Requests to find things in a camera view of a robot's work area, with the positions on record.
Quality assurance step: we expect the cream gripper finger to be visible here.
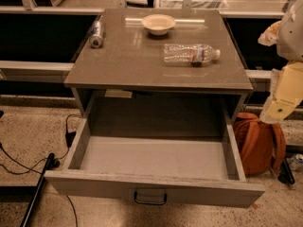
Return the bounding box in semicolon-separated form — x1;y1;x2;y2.
258;21;280;46

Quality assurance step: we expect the grey top drawer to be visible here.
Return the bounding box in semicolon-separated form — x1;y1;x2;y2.
45;93;264;208

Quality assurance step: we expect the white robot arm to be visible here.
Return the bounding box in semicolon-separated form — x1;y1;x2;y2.
258;0;303;124

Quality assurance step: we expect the grey cabinet with top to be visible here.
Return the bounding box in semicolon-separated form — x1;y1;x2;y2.
64;9;253;98

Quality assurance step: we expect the orange backpack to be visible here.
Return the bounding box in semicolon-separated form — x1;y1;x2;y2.
233;113;286;175

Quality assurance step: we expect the clear plastic water bottle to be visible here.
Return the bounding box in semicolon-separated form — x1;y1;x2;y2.
164;44;221;63

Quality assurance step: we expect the can on floor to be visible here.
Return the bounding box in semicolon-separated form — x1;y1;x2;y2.
288;153;303;170

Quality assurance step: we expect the white paper bowl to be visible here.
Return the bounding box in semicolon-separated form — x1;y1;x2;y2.
141;14;176;36

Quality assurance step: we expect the silver soda can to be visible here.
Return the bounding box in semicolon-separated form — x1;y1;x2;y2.
89;21;104;48

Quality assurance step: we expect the black pole on floor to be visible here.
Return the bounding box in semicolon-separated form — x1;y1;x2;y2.
20;153;55;227

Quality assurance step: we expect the black cable with adapter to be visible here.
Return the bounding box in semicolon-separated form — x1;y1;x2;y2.
0;113;82;227

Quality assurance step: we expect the metal railing frame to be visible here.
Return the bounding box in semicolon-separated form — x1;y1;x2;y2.
1;0;296;83

